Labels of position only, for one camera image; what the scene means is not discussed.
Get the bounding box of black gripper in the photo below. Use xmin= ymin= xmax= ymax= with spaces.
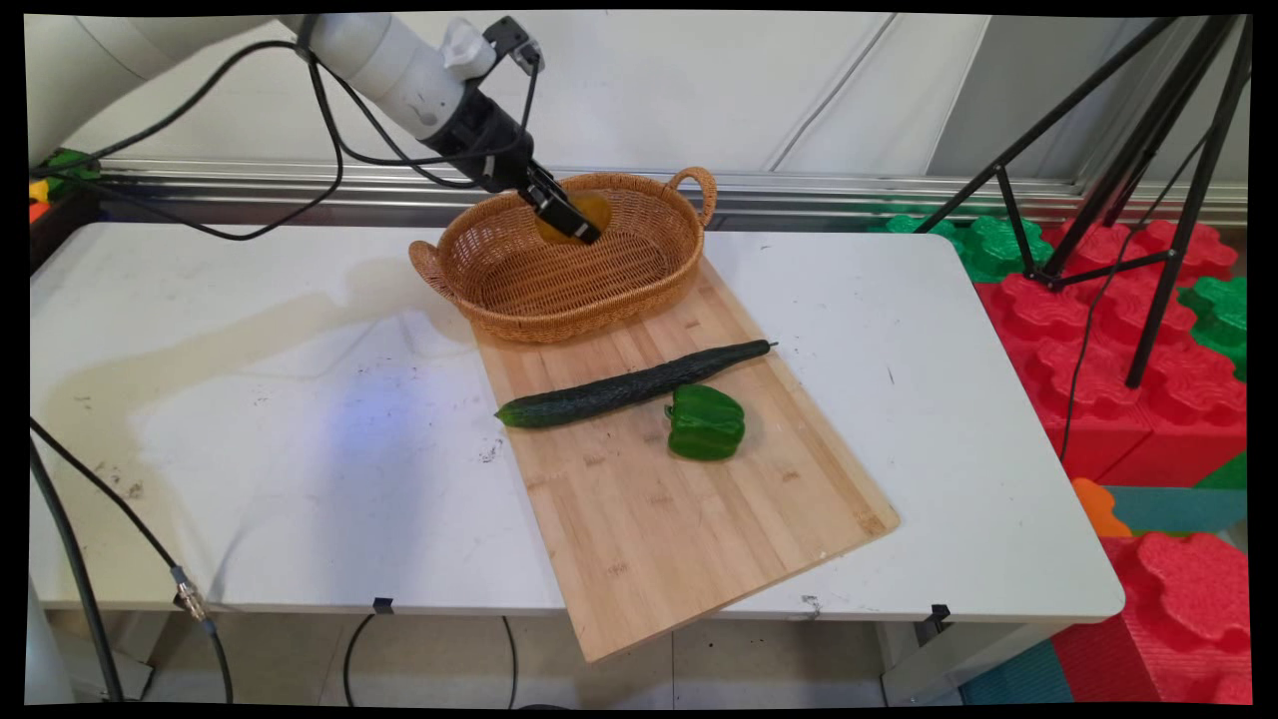
xmin=423 ymin=84 xmax=604 ymax=247

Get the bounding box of yellow brown potato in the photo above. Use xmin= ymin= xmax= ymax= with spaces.
xmin=536 ymin=192 xmax=613 ymax=247

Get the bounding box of woven wicker basket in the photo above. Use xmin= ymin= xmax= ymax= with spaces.
xmin=407 ymin=167 xmax=718 ymax=346

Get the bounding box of long dark green cucumber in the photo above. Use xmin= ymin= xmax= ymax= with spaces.
xmin=495 ymin=340 xmax=780 ymax=430

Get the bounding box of green bell pepper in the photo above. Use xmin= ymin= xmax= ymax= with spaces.
xmin=664 ymin=383 xmax=747 ymax=462

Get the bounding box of bamboo cutting board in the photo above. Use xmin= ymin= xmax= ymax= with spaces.
xmin=471 ymin=255 xmax=900 ymax=664

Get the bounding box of green foam building block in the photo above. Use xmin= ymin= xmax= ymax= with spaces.
xmin=884 ymin=213 xmax=1054 ymax=284
xmin=1176 ymin=275 xmax=1249 ymax=382

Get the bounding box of red foam building block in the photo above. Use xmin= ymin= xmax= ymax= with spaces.
xmin=973 ymin=272 xmax=1249 ymax=487
xmin=1038 ymin=218 xmax=1239 ymax=286
xmin=1050 ymin=529 xmax=1254 ymax=705

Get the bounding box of white table leg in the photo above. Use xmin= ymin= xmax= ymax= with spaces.
xmin=877 ymin=619 xmax=1074 ymax=708

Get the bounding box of black tripod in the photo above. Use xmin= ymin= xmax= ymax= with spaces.
xmin=914 ymin=15 xmax=1254 ymax=390

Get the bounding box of orange foam piece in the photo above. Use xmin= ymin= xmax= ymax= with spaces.
xmin=1071 ymin=477 xmax=1135 ymax=538

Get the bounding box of teal foam mat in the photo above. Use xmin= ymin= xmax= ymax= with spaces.
xmin=1103 ymin=485 xmax=1249 ymax=536
xmin=958 ymin=639 xmax=1077 ymax=706

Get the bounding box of small green foam piece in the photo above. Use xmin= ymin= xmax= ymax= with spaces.
xmin=1193 ymin=449 xmax=1249 ymax=490

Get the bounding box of black camera cable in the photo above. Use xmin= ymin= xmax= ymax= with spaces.
xmin=300 ymin=45 xmax=546 ymax=191

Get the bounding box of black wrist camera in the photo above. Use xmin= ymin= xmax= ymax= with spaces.
xmin=483 ymin=16 xmax=546 ymax=73

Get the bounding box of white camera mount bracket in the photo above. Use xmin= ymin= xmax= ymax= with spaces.
xmin=441 ymin=17 xmax=498 ymax=83

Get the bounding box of aluminium floor rail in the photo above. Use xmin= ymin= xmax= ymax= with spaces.
xmin=95 ymin=158 xmax=1249 ymax=229

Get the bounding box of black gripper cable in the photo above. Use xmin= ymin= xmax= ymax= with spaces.
xmin=30 ymin=40 xmax=480 ymax=243

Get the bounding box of thin cable with metal connector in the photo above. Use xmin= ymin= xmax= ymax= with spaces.
xmin=28 ymin=417 xmax=236 ymax=705

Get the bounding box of thin black tripod cable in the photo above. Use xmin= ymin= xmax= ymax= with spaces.
xmin=1058 ymin=125 xmax=1214 ymax=465

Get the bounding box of thick black cable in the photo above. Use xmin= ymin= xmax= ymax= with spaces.
xmin=28 ymin=439 xmax=126 ymax=705

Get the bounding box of white post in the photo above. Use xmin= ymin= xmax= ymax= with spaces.
xmin=25 ymin=589 xmax=76 ymax=705

